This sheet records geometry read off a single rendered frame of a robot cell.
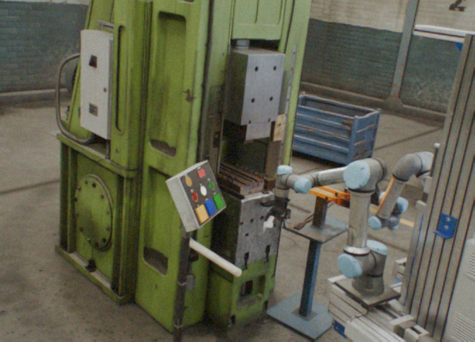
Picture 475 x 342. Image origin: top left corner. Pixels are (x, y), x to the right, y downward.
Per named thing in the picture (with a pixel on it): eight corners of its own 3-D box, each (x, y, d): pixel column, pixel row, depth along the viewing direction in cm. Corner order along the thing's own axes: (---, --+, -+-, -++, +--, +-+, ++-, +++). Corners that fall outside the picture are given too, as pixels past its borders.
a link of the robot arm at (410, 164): (411, 162, 300) (377, 235, 324) (424, 160, 307) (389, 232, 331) (395, 151, 308) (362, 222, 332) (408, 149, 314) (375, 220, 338)
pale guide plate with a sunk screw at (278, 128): (282, 140, 372) (285, 114, 367) (273, 141, 366) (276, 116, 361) (280, 138, 374) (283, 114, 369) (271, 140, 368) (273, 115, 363)
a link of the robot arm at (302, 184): (317, 177, 280) (301, 171, 287) (302, 181, 272) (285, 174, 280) (315, 192, 282) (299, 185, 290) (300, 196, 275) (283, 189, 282)
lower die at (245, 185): (262, 191, 355) (264, 178, 353) (239, 196, 342) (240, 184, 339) (219, 170, 384) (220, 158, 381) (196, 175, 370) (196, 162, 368)
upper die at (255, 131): (269, 136, 344) (271, 121, 341) (245, 140, 331) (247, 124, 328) (223, 119, 373) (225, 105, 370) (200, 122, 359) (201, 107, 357)
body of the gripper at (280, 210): (278, 222, 288) (281, 200, 284) (268, 215, 294) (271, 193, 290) (290, 220, 292) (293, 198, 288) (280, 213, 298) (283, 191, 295)
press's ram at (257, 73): (286, 119, 350) (295, 54, 338) (240, 125, 325) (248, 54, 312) (240, 104, 379) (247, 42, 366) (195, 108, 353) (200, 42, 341)
